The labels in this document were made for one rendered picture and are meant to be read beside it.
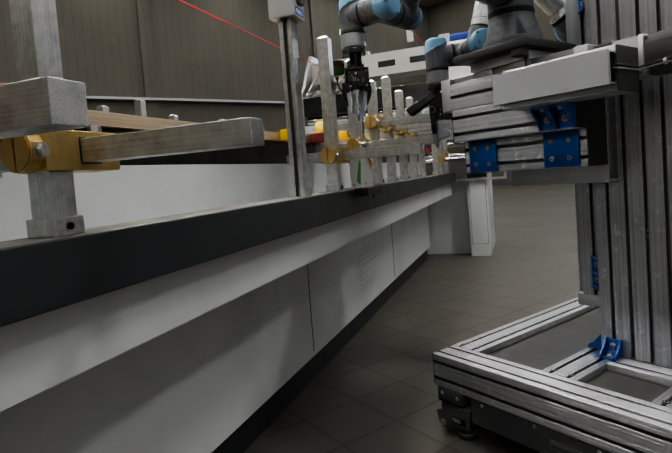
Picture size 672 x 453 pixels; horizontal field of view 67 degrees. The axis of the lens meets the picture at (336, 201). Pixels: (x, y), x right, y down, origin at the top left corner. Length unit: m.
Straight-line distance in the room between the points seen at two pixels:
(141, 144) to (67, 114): 0.28
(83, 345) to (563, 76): 0.98
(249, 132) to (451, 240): 3.96
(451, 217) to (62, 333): 3.93
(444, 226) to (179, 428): 3.49
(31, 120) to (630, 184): 1.30
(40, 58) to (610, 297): 1.34
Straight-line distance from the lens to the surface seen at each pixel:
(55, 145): 0.69
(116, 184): 1.07
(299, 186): 1.30
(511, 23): 1.41
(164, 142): 0.62
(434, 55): 1.77
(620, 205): 1.45
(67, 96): 0.38
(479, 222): 4.29
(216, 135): 0.58
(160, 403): 1.21
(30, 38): 0.71
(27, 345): 0.70
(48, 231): 0.69
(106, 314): 0.77
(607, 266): 1.49
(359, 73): 1.53
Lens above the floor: 0.75
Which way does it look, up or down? 3 degrees down
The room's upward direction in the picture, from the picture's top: 4 degrees counter-clockwise
